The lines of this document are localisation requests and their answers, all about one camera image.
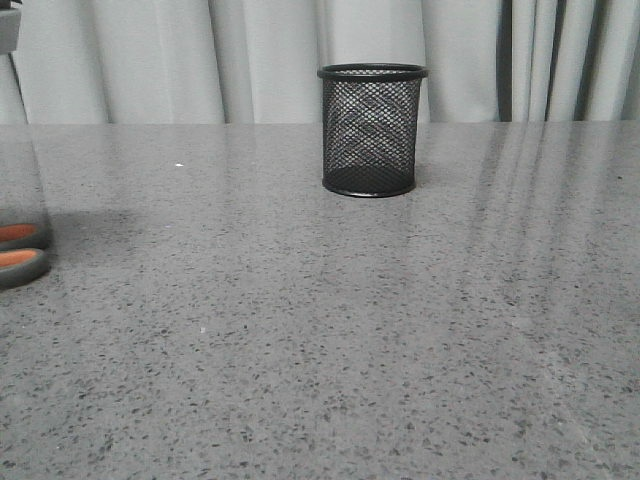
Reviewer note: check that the white pleated curtain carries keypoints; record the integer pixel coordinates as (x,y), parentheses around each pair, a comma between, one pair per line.
(92,62)

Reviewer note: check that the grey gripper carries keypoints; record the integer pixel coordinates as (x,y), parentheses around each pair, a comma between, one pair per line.
(10,21)

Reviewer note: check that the black mesh pen bucket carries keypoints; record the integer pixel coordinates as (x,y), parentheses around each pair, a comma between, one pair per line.
(370,115)

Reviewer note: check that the grey orange handled scissors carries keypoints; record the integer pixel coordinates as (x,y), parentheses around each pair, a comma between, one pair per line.
(23,254)

